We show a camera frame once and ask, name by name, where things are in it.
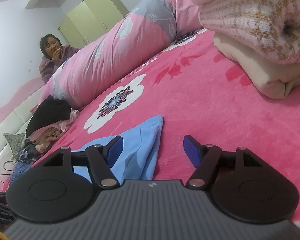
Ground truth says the grey knit cloth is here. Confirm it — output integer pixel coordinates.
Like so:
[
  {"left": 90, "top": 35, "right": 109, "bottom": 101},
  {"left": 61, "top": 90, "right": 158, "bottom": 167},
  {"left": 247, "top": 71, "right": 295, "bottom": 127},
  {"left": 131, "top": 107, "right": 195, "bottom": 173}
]
[{"left": 4, "top": 133, "right": 27, "bottom": 159}]

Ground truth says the pink floral duvet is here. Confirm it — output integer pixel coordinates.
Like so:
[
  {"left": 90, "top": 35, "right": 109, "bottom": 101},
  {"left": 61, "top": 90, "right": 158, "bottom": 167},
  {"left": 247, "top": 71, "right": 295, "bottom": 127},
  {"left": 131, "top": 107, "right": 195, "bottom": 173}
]
[{"left": 39, "top": 0, "right": 203, "bottom": 109}]

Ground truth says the folded cream cloth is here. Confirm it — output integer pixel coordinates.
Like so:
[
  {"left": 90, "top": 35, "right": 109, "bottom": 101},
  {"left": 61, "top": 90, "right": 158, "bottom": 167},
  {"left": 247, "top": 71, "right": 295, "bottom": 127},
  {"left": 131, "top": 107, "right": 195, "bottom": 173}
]
[{"left": 213, "top": 32, "right": 300, "bottom": 100}]

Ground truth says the thin black cable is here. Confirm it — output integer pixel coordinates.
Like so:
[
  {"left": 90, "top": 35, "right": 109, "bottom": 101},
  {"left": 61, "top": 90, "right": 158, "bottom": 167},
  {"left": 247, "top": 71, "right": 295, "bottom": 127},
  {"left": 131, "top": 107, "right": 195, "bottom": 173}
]
[{"left": 0, "top": 161, "right": 16, "bottom": 183}]

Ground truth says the black and white mottled garment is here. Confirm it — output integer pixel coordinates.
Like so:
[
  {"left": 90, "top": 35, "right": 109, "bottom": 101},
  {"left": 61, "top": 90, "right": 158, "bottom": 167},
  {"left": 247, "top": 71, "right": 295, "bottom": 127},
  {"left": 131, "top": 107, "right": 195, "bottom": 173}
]
[{"left": 17, "top": 140, "right": 44, "bottom": 163}]

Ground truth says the folded pink checked cloth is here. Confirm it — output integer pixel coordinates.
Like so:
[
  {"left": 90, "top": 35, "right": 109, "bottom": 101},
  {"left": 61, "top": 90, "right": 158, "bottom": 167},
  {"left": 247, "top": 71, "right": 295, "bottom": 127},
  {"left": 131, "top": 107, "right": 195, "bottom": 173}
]
[{"left": 198, "top": 0, "right": 300, "bottom": 64}]

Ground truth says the beige knit garment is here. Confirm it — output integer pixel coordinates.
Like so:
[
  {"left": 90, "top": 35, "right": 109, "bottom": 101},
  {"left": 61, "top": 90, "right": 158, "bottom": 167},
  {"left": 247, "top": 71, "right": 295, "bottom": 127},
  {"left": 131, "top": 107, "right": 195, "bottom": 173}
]
[{"left": 35, "top": 127, "right": 63, "bottom": 153}]

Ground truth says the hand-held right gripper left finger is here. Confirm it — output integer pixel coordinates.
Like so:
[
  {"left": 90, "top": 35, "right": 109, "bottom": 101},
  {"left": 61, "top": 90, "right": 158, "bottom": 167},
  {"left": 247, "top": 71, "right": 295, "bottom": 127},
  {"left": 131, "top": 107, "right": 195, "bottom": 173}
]
[{"left": 42, "top": 135, "right": 124, "bottom": 189}]

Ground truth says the pink floral bed sheet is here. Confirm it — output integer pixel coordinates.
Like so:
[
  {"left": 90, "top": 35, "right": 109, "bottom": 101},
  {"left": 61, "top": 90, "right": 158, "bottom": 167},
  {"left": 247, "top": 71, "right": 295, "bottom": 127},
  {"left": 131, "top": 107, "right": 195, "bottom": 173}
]
[{"left": 1, "top": 27, "right": 300, "bottom": 227}]

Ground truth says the pink bed headboard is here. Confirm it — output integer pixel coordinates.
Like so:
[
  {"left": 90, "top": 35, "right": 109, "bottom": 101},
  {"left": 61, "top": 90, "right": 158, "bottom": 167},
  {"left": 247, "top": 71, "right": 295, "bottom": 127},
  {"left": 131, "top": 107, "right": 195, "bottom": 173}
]
[{"left": 0, "top": 76, "right": 47, "bottom": 193}]

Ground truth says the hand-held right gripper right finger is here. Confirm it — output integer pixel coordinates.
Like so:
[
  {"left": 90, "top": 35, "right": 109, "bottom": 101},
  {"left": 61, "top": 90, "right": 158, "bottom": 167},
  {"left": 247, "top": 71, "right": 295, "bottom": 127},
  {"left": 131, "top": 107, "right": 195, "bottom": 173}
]
[{"left": 184, "top": 134, "right": 263, "bottom": 190}]

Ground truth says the light blue t-shirt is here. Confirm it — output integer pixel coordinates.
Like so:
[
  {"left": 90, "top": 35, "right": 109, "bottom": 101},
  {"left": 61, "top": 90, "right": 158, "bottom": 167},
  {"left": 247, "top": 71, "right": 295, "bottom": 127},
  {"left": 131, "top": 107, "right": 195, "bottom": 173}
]
[{"left": 72, "top": 115, "right": 164, "bottom": 181}]

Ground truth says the pale yellow wardrobe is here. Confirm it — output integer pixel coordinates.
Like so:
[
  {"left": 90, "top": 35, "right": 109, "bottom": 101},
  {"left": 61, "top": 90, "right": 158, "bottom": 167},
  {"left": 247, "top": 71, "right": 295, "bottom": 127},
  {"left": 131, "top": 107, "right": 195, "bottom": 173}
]
[{"left": 59, "top": 0, "right": 129, "bottom": 47}]

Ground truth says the blue denim garment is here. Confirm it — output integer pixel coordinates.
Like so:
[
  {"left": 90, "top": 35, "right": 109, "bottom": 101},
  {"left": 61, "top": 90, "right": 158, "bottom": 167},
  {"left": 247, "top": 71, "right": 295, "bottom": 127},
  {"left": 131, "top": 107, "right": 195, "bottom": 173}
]
[{"left": 9, "top": 161, "right": 34, "bottom": 184}]

